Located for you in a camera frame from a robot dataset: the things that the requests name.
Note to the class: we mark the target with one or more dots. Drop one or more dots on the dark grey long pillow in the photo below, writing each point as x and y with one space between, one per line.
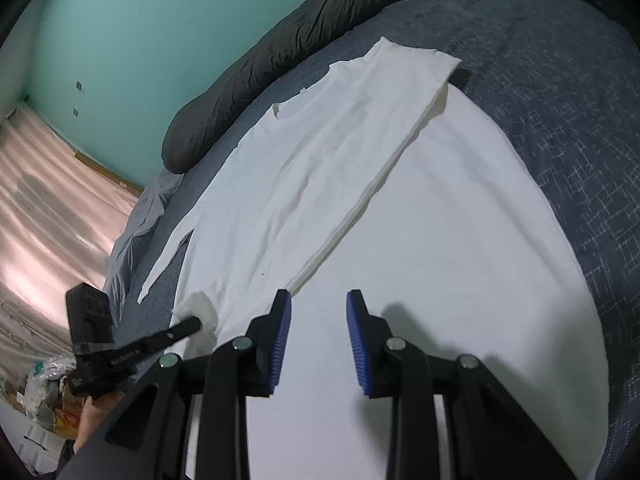
240 90

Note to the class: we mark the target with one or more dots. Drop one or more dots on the person's left hand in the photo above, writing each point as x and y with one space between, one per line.
92 420

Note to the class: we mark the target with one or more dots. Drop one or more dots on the light grey bed sheet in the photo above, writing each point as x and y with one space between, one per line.
140 230

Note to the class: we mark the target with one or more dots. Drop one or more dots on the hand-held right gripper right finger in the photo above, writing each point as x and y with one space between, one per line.
357 345

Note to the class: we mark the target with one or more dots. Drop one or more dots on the pink curtain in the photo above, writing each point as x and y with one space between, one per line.
50 235

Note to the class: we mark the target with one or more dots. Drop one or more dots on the small black cloth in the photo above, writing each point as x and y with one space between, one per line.
461 78

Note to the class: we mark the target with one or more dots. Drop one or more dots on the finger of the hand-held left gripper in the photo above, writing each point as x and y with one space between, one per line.
175 332

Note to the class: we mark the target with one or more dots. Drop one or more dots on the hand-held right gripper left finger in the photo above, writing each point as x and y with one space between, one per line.
280 340

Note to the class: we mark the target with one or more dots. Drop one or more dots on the wooden window frame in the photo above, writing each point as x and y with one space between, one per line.
107 174

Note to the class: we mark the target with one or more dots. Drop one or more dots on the blue speckled bed cover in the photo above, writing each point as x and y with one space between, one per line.
575 110

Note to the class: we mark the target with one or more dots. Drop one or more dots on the white plastic bag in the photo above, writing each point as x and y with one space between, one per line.
47 385

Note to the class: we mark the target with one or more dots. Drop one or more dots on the white long-sleeve shirt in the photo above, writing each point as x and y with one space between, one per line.
425 260

